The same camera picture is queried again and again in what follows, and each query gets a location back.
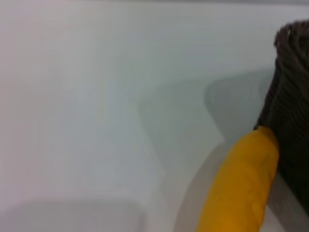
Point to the dark brown woven basket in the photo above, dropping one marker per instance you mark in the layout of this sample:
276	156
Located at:
293	96

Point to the yellow banana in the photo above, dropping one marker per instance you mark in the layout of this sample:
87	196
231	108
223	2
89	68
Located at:
239	183

